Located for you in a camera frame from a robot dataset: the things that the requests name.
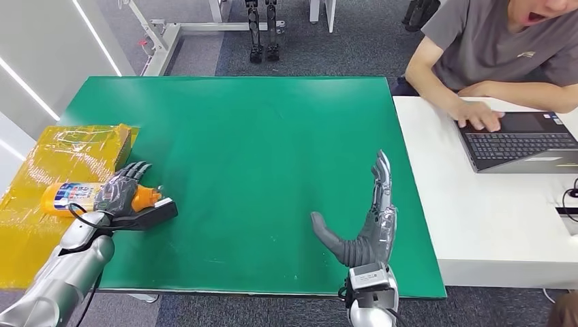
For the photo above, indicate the person's right hand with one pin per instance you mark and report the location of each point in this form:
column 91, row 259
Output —
column 478, row 115

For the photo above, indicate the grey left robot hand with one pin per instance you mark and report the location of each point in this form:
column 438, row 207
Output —
column 115, row 196

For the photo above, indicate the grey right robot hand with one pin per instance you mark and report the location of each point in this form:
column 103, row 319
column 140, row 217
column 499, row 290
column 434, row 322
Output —
column 377, row 234

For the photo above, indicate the person's left hand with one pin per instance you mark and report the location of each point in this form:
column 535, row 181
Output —
column 478, row 89

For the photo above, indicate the orange plastic bottle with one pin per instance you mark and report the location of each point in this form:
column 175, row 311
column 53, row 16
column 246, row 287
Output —
column 67, row 196

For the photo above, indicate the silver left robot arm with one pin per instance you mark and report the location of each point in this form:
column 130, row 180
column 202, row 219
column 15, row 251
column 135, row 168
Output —
column 67, row 271

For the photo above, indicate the person's left forearm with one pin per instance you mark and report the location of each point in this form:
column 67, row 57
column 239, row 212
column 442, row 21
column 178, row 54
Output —
column 537, row 95

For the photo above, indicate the person's right forearm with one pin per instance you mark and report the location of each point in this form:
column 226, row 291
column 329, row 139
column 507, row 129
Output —
column 433, row 90

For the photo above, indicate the person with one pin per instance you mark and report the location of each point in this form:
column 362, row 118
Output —
column 487, row 49

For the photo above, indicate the dark grey laptop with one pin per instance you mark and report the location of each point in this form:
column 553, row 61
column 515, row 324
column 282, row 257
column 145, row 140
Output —
column 524, row 144

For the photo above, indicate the yellow wrapped cardboard box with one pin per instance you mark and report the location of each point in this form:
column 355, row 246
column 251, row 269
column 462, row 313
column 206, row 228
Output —
column 54, row 153

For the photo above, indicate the black shoes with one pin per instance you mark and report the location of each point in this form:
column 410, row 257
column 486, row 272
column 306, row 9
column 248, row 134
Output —
column 421, row 16

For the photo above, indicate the white desk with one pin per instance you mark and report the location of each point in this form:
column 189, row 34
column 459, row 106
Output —
column 496, row 225

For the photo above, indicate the white light strip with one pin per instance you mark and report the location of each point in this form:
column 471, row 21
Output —
column 12, row 150
column 28, row 88

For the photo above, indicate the white desk device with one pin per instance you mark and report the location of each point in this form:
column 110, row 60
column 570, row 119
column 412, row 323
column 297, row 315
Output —
column 570, row 221

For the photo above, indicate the green table mat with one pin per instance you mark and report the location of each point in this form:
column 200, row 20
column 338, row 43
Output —
column 253, row 158

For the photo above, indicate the white table legs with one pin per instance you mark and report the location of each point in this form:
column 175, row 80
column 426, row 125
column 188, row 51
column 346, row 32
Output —
column 331, row 16

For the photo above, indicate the black robot leg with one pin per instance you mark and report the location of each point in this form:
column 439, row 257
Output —
column 254, row 31
column 272, row 31

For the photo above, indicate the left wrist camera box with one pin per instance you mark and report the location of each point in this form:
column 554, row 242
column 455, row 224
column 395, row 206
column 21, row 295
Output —
column 149, row 216

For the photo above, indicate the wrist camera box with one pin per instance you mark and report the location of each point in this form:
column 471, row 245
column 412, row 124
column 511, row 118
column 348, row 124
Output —
column 368, row 277
column 149, row 216

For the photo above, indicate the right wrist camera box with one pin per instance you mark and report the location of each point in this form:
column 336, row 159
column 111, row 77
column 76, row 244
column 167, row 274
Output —
column 368, row 277

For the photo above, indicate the white metal stand frame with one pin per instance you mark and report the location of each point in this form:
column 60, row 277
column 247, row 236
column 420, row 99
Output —
column 167, row 43

